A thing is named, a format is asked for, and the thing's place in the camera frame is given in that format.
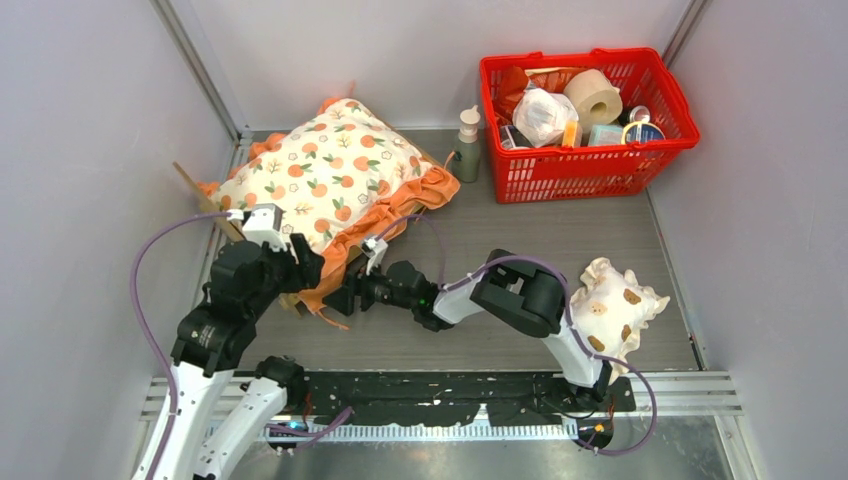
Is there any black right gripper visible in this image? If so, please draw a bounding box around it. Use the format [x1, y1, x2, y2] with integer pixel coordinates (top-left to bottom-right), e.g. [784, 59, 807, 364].
[324, 255, 418, 317]

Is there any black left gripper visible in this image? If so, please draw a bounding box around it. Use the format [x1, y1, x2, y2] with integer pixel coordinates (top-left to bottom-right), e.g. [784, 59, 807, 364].
[248, 231, 325, 315]

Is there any wooden pet bed frame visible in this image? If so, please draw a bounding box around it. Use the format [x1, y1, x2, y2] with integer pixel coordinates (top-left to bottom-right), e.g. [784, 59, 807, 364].
[172, 142, 445, 319]

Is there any orange fruit print cushion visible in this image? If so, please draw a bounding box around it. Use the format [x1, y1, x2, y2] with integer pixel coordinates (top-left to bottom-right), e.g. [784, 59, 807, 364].
[197, 98, 460, 314]

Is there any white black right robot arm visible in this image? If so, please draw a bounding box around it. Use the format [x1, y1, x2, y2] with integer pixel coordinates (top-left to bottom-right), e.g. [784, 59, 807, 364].
[323, 249, 612, 411]

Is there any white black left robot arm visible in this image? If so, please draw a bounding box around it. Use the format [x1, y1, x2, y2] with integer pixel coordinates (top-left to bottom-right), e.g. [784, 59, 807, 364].
[134, 234, 325, 479]

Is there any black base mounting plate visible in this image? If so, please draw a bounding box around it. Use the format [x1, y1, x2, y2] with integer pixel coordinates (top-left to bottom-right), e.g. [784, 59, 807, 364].
[282, 371, 636, 427]

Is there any green pump lotion bottle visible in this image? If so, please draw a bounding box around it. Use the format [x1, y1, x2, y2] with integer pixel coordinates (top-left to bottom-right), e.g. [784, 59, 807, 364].
[451, 105, 481, 183]

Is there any white plastic wrapped packet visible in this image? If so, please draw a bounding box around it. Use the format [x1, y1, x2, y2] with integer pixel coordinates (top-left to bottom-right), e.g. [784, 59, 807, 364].
[512, 87, 579, 147]

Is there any cream frilled small pillow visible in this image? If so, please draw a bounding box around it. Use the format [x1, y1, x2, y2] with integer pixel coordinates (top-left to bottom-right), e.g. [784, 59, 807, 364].
[570, 257, 670, 361]

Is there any orange red crumpled bag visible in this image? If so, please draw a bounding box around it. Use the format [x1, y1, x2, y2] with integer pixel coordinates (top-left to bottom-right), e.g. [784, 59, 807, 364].
[493, 66, 586, 126]

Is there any red plastic shopping basket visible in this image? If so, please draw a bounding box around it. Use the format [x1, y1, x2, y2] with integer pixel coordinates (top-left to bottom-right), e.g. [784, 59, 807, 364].
[479, 47, 700, 204]

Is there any light teal small box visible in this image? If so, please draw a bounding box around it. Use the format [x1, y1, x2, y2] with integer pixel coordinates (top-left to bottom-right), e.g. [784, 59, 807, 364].
[587, 124, 623, 147]

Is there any beige toilet paper roll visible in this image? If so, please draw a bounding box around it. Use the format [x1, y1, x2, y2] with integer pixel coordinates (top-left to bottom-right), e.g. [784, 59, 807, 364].
[563, 69, 623, 130]

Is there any round blue lidded tin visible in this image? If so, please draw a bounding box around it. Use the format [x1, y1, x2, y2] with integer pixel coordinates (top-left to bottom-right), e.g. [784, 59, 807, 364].
[621, 121, 666, 145]

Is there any small silver can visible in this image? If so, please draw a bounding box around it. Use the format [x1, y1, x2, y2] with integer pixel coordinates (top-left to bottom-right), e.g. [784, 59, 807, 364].
[624, 105, 651, 123]

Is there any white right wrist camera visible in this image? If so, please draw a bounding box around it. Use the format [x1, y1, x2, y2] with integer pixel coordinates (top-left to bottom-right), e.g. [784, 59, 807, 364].
[361, 235, 388, 276]

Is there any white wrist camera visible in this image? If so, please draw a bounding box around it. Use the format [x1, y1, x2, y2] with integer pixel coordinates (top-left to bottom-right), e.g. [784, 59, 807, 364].
[226, 203, 291, 252]
[361, 235, 388, 276]

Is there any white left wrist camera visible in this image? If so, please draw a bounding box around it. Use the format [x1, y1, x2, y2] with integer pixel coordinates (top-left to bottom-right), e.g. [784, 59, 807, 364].
[226, 203, 291, 252]

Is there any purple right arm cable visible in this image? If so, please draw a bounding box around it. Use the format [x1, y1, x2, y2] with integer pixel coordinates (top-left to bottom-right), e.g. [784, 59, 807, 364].
[374, 213, 659, 458]

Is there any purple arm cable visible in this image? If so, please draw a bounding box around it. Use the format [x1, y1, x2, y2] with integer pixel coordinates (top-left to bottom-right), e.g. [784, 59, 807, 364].
[129, 210, 356, 480]
[374, 213, 659, 458]

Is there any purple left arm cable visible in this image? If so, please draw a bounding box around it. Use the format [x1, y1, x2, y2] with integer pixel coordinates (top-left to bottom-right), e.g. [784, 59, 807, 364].
[129, 210, 356, 480]

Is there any slotted aluminium rail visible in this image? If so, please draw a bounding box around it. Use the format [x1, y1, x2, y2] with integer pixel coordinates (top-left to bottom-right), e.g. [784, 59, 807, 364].
[139, 370, 743, 444]

